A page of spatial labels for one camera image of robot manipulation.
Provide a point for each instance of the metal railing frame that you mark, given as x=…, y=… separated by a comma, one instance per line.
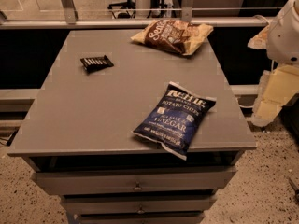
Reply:
x=63, y=14

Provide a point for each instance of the brown and cream chip bag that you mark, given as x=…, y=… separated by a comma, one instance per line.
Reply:
x=174, y=36

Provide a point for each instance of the yellow foam padded robot part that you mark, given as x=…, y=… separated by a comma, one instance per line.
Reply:
x=276, y=88

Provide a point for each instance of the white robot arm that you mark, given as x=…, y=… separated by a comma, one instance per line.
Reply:
x=283, y=35

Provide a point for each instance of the bottom grey drawer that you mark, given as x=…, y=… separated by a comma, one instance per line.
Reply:
x=153, y=218

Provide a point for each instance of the top grey drawer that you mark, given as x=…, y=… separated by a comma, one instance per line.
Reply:
x=134, y=181

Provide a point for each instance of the grey drawer cabinet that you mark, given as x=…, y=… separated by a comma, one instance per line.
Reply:
x=83, y=122

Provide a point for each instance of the middle grey drawer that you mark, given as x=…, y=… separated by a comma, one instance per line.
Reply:
x=138, y=204

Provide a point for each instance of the blue Kettle chip bag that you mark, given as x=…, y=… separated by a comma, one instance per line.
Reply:
x=175, y=119

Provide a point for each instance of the small black snack bar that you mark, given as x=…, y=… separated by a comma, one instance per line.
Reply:
x=93, y=64

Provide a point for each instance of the grey drawer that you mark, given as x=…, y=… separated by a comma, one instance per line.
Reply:
x=134, y=181
x=153, y=218
x=138, y=204

